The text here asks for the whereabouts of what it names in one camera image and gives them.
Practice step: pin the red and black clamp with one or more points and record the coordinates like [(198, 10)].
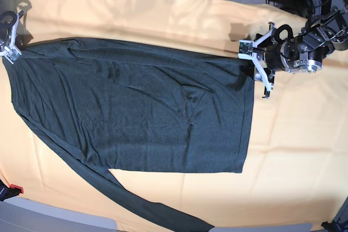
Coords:
[(10, 191)]

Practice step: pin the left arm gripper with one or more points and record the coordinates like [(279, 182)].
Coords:
[(268, 53)]

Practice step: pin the yellow table cloth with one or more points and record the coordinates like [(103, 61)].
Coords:
[(296, 166)]

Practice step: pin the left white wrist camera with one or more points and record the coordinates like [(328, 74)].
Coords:
[(245, 49)]

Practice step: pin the black clamp right corner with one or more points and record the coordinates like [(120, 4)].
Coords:
[(335, 226)]

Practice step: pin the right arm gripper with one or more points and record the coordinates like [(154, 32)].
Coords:
[(9, 23)]

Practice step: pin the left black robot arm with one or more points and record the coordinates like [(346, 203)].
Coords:
[(304, 53)]

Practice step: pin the dark green long-sleeve shirt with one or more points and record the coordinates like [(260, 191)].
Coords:
[(105, 104)]

